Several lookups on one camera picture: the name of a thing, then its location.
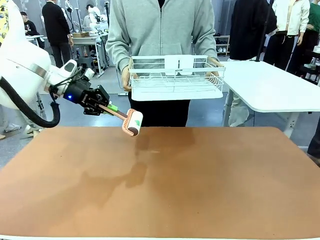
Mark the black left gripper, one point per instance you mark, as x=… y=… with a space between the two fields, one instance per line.
x=80 y=93

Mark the pink lint roller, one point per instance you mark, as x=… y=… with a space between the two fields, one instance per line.
x=132 y=120

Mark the white plastic drain tray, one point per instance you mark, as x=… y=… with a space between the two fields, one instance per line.
x=175 y=96

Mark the white plastic cutlery holder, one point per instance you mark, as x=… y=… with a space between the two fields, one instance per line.
x=172 y=63

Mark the person's right forearm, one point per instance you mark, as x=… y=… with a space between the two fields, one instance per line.
x=116 y=55

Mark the person's left forearm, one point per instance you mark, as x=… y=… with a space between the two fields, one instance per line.
x=207 y=42

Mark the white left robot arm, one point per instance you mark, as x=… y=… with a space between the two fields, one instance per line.
x=22 y=62

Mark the person's right hand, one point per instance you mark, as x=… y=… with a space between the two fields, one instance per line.
x=125 y=80

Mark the person's left hand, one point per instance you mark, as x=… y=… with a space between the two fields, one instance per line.
x=212 y=60

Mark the black stool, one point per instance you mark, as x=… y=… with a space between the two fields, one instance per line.
x=86 y=62

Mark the white background desk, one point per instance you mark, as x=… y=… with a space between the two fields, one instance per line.
x=85 y=40

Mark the cardboard box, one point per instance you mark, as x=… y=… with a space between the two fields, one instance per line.
x=80 y=34

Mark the black tripod stand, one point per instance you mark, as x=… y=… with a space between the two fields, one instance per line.
x=78 y=17
x=107 y=15

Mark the man in black clothes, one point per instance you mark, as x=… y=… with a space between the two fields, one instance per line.
x=56 y=27

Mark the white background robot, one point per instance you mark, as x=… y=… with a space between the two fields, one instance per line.
x=94 y=15

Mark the person in grey hoodie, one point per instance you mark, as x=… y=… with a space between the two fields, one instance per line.
x=160 y=30

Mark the grey background desk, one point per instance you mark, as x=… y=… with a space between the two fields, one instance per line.
x=33 y=37

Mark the seated person in black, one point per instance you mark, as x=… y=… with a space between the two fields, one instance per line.
x=30 y=27

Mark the wooden shoe rack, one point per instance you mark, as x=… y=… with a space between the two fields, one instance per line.
x=222 y=45

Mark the mannequin in black clothes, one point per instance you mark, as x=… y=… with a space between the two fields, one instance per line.
x=250 y=27

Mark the white side table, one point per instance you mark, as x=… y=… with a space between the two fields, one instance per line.
x=270 y=85

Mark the mannequin in white jacket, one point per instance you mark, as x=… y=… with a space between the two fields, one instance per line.
x=291 y=17

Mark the black side table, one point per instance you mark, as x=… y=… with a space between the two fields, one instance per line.
x=311 y=66

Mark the person in dark trousers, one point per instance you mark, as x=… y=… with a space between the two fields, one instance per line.
x=315 y=147

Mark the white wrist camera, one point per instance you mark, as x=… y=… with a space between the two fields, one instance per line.
x=88 y=73

